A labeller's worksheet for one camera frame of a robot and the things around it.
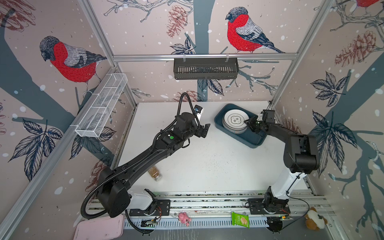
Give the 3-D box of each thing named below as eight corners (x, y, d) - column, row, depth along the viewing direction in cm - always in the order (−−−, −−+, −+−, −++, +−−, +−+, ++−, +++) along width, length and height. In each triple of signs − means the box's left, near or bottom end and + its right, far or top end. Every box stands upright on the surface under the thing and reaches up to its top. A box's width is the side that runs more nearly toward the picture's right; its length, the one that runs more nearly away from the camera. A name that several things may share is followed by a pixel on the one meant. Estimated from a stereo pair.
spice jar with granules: (155, 184, 82) (153, 181, 79) (148, 172, 87) (146, 169, 83) (163, 178, 85) (161, 175, 81) (156, 167, 89) (154, 164, 85)
